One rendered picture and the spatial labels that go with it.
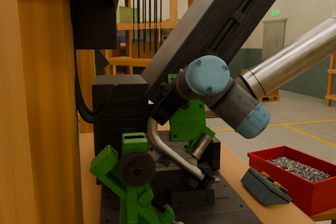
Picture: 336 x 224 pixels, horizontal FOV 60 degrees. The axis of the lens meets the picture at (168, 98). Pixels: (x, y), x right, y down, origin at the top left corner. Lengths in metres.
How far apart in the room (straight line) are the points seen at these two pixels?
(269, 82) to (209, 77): 0.21
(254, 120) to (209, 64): 0.14
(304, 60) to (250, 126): 0.23
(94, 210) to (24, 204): 0.63
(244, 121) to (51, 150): 0.40
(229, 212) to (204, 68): 0.48
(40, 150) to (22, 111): 0.35
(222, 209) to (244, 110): 0.40
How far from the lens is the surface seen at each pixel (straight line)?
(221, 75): 0.54
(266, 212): 0.92
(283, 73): 0.72
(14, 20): 0.31
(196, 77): 0.53
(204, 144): 0.89
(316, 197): 1.13
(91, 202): 0.99
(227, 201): 0.94
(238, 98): 0.57
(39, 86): 0.63
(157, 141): 0.86
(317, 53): 0.74
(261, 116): 0.59
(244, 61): 11.37
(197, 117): 0.92
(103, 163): 0.61
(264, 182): 0.96
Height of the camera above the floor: 1.36
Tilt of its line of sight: 10 degrees down
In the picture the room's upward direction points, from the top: straight up
